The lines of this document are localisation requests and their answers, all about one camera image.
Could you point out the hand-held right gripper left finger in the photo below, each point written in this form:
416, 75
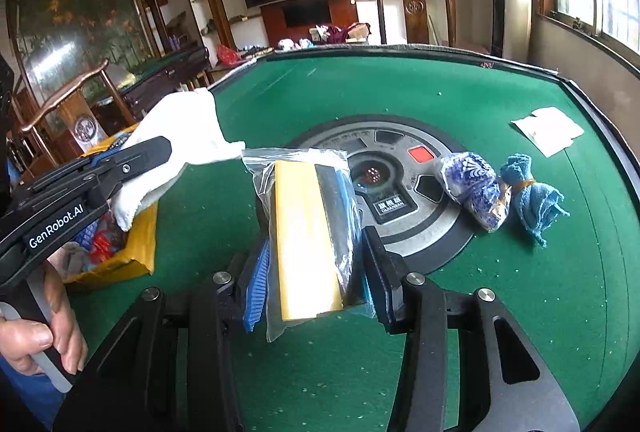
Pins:
257, 292

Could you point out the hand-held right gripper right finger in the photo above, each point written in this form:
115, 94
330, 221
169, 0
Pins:
374, 284

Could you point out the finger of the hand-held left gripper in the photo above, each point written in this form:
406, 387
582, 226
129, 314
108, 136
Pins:
105, 157
140, 160

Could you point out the white cloth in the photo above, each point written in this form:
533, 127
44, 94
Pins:
175, 127

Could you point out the zip bag with yellow sponge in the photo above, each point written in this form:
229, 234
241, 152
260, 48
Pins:
300, 232

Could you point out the yellow cardboard box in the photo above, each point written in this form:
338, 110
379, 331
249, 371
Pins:
135, 252

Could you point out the blue towel bundle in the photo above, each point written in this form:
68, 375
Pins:
535, 202

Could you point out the person's left hand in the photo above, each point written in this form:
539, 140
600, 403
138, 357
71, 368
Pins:
25, 342

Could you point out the wooden chair with carved back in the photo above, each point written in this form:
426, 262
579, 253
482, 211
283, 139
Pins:
85, 127
415, 7

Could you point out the round table control panel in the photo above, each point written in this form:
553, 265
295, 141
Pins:
410, 232

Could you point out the dark mahjong table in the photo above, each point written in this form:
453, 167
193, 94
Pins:
165, 77

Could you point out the blue white patterned bag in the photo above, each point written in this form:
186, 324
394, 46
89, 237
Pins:
470, 187

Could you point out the red bag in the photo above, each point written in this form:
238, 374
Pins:
230, 56

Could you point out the large flower painting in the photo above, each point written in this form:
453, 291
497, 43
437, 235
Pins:
75, 12

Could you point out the white paper sheet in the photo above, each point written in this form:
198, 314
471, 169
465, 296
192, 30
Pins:
550, 132

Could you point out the pile of assorted clothes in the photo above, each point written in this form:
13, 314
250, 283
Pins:
340, 35

